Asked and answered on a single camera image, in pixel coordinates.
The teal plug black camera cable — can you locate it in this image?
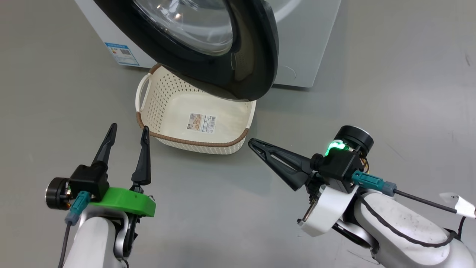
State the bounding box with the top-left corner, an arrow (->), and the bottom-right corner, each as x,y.
58,191 -> 92,268
351,170 -> 458,214

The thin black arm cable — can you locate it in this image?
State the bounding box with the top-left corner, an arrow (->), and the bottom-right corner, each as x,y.
357,195 -> 467,248

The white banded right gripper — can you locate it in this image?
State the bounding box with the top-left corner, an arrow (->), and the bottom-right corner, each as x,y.
248,125 -> 374,237

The white front-load washing machine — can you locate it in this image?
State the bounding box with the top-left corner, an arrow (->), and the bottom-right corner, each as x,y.
74,0 -> 342,89

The cream perforated laundry basket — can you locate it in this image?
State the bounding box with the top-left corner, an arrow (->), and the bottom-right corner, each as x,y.
135,63 -> 257,155

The black round washing machine door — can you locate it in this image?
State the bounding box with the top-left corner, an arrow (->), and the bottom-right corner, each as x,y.
93,0 -> 279,102

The white cable label tag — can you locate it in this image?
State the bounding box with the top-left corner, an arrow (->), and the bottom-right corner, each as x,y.
440,192 -> 476,219

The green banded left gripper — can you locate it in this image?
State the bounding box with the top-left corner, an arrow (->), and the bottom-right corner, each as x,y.
45,123 -> 157,217

